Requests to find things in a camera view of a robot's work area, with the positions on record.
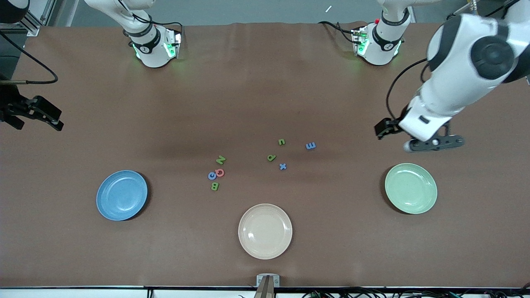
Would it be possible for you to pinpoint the green plate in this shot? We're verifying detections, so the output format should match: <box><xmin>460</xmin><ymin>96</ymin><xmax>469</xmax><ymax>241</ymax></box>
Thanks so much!
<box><xmin>385</xmin><ymin>163</ymin><xmax>438</xmax><ymax>215</ymax></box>

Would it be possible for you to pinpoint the blue plate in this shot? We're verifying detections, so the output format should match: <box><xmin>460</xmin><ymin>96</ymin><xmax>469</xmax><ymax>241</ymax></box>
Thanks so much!
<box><xmin>96</xmin><ymin>170</ymin><xmax>148</xmax><ymax>221</ymax></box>

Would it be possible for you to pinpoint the beige plate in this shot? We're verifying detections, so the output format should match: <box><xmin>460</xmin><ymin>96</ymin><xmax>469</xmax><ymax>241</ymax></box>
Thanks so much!
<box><xmin>238</xmin><ymin>203</ymin><xmax>293</xmax><ymax>260</ymax></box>

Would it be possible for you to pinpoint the brown table mat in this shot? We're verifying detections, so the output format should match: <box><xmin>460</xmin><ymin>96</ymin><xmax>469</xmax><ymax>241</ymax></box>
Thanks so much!
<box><xmin>0</xmin><ymin>22</ymin><xmax>530</xmax><ymax>288</ymax></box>

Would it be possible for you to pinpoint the white table edge strip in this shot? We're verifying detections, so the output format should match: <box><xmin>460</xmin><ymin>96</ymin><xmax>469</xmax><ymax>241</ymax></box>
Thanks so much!
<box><xmin>0</xmin><ymin>286</ymin><xmax>530</xmax><ymax>298</ymax></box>

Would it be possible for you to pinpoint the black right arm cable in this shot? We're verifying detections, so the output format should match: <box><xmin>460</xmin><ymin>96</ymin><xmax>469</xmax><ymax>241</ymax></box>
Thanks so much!
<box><xmin>0</xmin><ymin>31</ymin><xmax>59</xmax><ymax>86</ymax></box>

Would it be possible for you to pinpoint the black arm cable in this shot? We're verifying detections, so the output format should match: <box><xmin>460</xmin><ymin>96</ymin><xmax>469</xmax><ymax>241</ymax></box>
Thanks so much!
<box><xmin>385</xmin><ymin>58</ymin><xmax>429</xmax><ymax>121</ymax></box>
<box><xmin>0</xmin><ymin>31</ymin><xmax>59</xmax><ymax>86</ymax></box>

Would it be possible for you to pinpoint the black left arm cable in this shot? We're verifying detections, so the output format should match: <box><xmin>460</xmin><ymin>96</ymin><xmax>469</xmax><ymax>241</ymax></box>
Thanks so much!
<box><xmin>385</xmin><ymin>58</ymin><xmax>429</xmax><ymax>121</ymax></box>

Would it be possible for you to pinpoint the aluminium frame profile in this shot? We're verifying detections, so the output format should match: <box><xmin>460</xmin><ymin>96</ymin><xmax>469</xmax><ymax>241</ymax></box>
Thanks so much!
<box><xmin>16</xmin><ymin>0</ymin><xmax>56</xmax><ymax>36</ymax></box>

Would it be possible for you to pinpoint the black left base cable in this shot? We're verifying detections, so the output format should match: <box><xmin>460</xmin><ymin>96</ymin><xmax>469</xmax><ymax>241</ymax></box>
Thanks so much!
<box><xmin>318</xmin><ymin>21</ymin><xmax>357</xmax><ymax>44</ymax></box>

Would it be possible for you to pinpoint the black base cable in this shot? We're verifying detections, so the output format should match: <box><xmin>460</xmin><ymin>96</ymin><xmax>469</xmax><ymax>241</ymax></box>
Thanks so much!
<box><xmin>318</xmin><ymin>21</ymin><xmax>357</xmax><ymax>44</ymax></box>
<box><xmin>118</xmin><ymin>0</ymin><xmax>184</xmax><ymax>36</ymax></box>

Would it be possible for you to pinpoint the black right base cable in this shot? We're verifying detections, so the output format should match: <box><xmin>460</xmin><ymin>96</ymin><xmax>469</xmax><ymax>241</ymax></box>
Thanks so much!
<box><xmin>118</xmin><ymin>0</ymin><xmax>184</xmax><ymax>36</ymax></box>

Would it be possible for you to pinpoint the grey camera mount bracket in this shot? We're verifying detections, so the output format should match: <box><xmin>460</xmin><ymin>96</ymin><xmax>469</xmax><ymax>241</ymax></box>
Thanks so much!
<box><xmin>253</xmin><ymin>274</ymin><xmax>280</xmax><ymax>298</ymax></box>

